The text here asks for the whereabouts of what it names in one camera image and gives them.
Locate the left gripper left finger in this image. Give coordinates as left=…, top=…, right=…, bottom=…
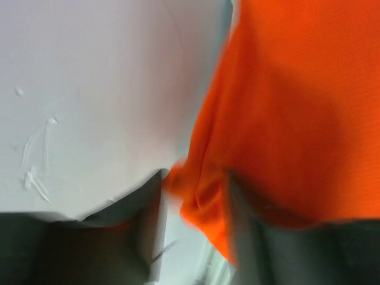
left=1, top=172, right=163, bottom=284

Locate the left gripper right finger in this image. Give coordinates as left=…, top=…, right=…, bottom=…
left=226, top=173, right=379, bottom=284

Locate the orange t shirt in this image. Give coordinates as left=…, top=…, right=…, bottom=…
left=164, top=1, right=379, bottom=261

